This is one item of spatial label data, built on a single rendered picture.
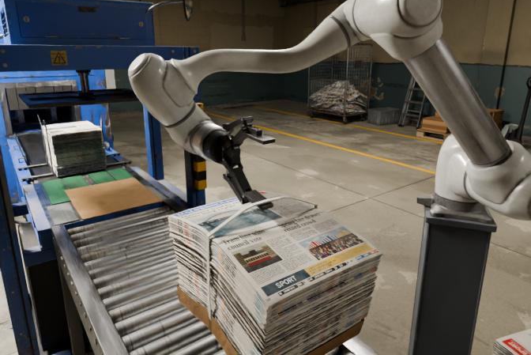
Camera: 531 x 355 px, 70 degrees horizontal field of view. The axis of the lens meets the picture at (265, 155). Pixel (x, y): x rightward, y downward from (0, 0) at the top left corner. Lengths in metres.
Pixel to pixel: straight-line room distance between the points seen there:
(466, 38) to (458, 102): 7.36
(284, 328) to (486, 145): 0.70
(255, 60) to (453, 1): 7.74
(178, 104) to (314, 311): 0.55
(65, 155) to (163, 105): 1.69
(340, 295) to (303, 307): 0.09
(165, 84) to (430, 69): 0.62
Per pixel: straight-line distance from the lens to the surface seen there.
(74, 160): 2.59
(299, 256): 0.73
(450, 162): 1.34
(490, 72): 8.07
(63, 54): 1.78
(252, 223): 0.81
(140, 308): 1.26
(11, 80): 4.08
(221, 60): 0.95
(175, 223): 0.91
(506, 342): 1.21
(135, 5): 1.99
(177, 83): 0.92
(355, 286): 0.79
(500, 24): 8.06
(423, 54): 0.97
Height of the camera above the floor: 1.52
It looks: 15 degrees down
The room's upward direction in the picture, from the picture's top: straight up
